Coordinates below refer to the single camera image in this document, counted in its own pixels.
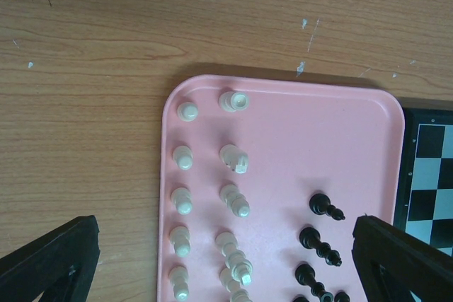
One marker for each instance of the black queen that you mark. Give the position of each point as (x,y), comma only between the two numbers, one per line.
(310,238)

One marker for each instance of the black bishop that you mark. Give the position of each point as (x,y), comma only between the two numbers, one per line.
(320,204)
(300,298)

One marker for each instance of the black bishop far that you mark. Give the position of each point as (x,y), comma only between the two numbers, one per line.
(320,204)

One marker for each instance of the white queen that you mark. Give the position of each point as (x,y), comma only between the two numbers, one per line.
(235,259)

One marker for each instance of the white pawn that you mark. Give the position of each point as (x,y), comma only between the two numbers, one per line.
(187,111)
(183,157)
(182,200)
(179,280)
(180,240)

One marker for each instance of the black white chessboard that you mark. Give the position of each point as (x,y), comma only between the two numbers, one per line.
(424,197)

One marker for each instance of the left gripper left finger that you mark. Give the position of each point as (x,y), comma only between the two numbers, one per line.
(58,266)

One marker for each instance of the white knight far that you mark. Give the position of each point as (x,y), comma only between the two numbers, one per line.
(234,158)

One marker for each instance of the white king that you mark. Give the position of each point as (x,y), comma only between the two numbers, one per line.
(236,293)

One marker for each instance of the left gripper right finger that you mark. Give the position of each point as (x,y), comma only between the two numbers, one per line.
(394,266)

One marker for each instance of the pink plastic tray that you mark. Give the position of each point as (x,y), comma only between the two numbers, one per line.
(301,139)

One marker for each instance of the black king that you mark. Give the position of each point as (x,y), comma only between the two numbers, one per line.
(305,276)

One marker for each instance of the black bishop near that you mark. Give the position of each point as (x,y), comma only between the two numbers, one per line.
(300,298)

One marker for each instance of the white rook far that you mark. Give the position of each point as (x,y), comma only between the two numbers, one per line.
(232,101)

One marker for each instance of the white bishop far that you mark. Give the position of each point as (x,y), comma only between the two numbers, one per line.
(235,201)

